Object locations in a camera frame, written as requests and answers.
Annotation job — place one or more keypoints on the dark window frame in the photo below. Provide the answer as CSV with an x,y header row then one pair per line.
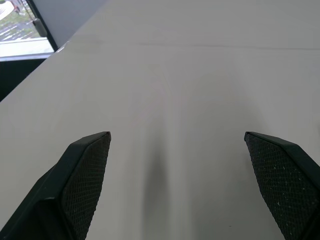
x,y
43,22

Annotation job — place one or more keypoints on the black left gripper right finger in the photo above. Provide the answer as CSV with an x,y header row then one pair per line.
x,y
282,175

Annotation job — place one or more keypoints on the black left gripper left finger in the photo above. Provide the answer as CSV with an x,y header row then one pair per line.
x,y
57,190

